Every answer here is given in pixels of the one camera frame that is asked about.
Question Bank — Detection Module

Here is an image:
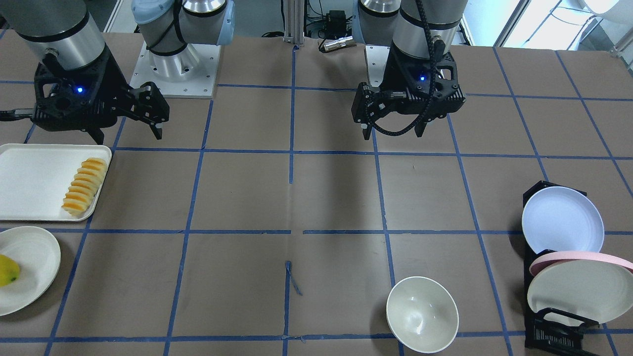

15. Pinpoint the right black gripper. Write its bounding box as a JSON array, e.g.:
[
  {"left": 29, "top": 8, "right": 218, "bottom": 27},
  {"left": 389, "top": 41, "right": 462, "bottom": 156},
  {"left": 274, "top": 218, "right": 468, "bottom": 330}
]
[{"left": 32, "top": 47, "right": 170, "bottom": 145}]

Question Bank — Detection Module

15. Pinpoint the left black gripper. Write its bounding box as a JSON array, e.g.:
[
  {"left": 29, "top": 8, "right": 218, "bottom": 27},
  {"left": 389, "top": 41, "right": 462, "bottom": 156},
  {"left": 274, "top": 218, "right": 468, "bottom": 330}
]
[{"left": 351, "top": 48, "right": 466, "bottom": 140}]

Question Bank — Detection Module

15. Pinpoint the blue plate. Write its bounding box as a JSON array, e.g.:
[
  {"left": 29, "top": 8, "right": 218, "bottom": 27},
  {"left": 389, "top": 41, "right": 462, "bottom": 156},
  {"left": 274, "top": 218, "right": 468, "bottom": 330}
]
[{"left": 521, "top": 186, "right": 604, "bottom": 253}]

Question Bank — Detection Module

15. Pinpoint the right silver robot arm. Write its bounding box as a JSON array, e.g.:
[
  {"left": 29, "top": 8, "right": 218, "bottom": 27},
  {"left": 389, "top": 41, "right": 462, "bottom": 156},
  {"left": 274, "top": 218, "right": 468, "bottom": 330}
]
[{"left": 1, "top": 0, "right": 235, "bottom": 144}]

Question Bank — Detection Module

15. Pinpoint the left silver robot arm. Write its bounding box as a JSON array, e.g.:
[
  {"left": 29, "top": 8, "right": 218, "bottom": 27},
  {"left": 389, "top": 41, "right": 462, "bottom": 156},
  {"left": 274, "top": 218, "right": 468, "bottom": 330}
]
[{"left": 351, "top": 0, "right": 467, "bottom": 140}]

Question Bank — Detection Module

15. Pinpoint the white round plate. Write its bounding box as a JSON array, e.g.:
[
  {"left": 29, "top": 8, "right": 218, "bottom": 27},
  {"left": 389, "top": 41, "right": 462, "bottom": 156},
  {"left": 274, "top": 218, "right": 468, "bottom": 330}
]
[{"left": 0, "top": 226, "right": 61, "bottom": 316}]

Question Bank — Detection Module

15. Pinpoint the pink plate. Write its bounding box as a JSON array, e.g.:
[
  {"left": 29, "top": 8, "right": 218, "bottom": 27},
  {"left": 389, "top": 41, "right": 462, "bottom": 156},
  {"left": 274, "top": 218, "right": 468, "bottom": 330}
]
[{"left": 528, "top": 251, "right": 633, "bottom": 276}]

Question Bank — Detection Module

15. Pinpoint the cream plate in rack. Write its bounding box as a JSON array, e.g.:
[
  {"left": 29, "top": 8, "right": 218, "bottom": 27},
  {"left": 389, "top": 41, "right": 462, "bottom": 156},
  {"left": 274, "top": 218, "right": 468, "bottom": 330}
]
[{"left": 527, "top": 261, "right": 633, "bottom": 323}]

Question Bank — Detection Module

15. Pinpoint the black electronics box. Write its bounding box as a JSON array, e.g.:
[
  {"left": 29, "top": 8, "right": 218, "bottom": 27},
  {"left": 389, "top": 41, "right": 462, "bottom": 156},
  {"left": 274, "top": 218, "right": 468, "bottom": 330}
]
[{"left": 324, "top": 10, "right": 347, "bottom": 39}]

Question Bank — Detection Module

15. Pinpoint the white rectangular tray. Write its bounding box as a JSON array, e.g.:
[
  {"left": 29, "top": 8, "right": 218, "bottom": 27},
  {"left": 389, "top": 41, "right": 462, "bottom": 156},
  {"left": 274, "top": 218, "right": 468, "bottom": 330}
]
[{"left": 0, "top": 143, "right": 112, "bottom": 222}]

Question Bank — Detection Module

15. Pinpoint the yellow pear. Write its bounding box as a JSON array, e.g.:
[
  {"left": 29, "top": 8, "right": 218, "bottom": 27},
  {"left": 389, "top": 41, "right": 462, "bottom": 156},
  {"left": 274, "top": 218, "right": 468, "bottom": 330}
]
[{"left": 0, "top": 254, "right": 21, "bottom": 287}]

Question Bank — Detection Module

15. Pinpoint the cream bowl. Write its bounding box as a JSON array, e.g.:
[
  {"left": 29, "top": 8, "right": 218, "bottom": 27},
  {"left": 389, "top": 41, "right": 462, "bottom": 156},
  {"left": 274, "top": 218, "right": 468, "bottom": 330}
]
[{"left": 386, "top": 276, "right": 460, "bottom": 354}]

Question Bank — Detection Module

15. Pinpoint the black dish rack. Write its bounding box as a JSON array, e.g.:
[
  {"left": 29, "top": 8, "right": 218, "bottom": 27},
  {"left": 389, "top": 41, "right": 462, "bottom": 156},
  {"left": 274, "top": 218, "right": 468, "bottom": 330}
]
[{"left": 523, "top": 180, "right": 606, "bottom": 356}]

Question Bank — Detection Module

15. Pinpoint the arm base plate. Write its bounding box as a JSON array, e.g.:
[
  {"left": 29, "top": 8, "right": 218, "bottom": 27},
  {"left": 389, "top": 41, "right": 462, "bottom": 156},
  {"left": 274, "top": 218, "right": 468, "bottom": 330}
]
[
  {"left": 365, "top": 45, "right": 390, "bottom": 87},
  {"left": 130, "top": 44, "right": 222, "bottom": 99}
]

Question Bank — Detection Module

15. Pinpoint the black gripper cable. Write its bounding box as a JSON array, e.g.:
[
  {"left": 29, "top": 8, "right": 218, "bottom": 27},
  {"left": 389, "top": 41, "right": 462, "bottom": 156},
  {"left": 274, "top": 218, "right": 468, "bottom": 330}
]
[{"left": 370, "top": 0, "right": 442, "bottom": 136}]

